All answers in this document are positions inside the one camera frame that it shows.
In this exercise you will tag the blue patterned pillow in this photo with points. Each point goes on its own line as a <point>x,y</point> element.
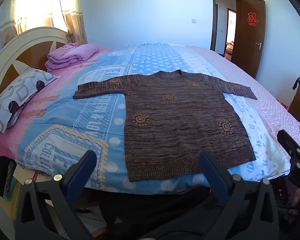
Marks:
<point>5,127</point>

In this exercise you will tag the person's dark trousers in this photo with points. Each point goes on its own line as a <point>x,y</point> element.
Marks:
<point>152,212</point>

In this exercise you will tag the cream orange patterned curtain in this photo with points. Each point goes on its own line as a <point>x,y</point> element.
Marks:
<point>73,17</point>
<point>22,7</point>

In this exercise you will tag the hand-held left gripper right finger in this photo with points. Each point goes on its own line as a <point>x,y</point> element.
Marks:
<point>212,176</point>

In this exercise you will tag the red paper door decoration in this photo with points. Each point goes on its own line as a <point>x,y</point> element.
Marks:
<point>252,18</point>

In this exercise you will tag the white grey patterned pillow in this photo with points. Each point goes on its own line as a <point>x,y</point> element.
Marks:
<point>22,92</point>

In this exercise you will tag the cream wooden headboard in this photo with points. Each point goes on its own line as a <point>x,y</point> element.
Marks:
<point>22,47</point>

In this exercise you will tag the folded pink quilt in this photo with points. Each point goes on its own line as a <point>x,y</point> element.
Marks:
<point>70,56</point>

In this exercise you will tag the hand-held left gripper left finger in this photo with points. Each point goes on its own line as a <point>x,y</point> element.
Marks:
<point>85,171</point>

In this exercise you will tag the white light switch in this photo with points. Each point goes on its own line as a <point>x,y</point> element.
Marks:
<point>194,20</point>

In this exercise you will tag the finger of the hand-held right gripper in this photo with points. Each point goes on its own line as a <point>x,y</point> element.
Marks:
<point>288,143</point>

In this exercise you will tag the printed blue bed sheet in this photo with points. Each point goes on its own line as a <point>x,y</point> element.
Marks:
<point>95,130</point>

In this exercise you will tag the pink dotted bed sheet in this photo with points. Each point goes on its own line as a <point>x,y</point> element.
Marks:
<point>272,105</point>

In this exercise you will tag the brown knitted sweater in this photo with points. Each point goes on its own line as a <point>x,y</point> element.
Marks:
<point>177,130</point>

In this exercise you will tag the brown door frame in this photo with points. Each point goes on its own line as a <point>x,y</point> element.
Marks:
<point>213,17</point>

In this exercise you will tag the person's right hand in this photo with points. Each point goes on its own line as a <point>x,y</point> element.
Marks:
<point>298,198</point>

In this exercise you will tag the window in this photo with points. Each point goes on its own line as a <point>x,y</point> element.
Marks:
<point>56,5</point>

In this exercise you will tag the dark clothes pile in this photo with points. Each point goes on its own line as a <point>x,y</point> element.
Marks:
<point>1,177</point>

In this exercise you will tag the wooden bedside cabinet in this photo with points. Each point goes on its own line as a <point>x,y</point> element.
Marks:
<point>298,105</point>

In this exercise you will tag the brown wooden door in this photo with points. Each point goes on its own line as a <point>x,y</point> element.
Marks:
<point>250,42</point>

